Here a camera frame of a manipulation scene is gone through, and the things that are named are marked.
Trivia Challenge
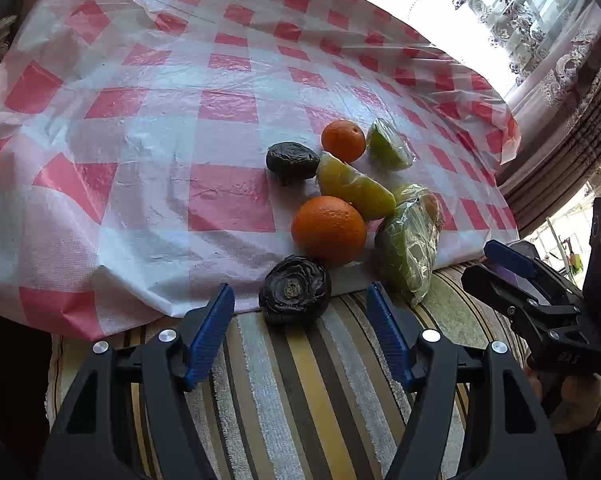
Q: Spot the dark wrinkled fruit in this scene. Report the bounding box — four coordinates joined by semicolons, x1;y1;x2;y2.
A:
258;255;332;325
266;141;321;187

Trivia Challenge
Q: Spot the small green fruit wedge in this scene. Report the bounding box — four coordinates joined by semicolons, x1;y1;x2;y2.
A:
366;118;415;172

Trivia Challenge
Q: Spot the beige embroidered curtain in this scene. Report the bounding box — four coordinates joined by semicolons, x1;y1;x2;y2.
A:
500;0;601;141

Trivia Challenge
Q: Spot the red white checked tablecloth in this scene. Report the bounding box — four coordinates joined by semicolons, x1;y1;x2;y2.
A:
0;0;523;342

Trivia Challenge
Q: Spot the yellow-green fruit piece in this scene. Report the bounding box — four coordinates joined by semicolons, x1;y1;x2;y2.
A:
393;182;446;233

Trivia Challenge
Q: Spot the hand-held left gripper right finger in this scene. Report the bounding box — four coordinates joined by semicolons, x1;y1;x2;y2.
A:
366;281;568;480

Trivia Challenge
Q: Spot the large green fruit piece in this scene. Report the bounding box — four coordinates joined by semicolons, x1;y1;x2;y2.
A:
374;200;443;307

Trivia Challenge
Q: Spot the striped towel cloth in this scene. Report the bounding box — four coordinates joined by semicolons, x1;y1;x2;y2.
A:
45;260;531;480

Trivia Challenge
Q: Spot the person's right hand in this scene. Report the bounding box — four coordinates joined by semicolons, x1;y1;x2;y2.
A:
524;355;601;435

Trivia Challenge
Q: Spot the small orange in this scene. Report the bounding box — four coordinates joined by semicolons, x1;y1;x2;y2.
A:
321;119;367;163

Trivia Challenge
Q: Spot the metal-framed glass table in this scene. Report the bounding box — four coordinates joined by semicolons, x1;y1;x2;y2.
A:
527;195;596;273

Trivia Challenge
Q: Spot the large orange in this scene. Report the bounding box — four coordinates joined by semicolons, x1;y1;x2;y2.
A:
291;196;367;267

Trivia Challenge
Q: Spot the brown pleated curtain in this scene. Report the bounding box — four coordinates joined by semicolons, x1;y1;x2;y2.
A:
495;35;601;238

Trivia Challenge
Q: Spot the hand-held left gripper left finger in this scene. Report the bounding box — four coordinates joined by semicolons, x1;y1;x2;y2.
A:
38;282;236;480

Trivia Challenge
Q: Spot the yellow-green fruit wedge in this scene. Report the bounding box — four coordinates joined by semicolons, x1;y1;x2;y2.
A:
316;152;397;222

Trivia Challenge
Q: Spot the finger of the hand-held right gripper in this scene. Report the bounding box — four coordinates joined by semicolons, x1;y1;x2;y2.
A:
461;265;581;333
484;240;588;311

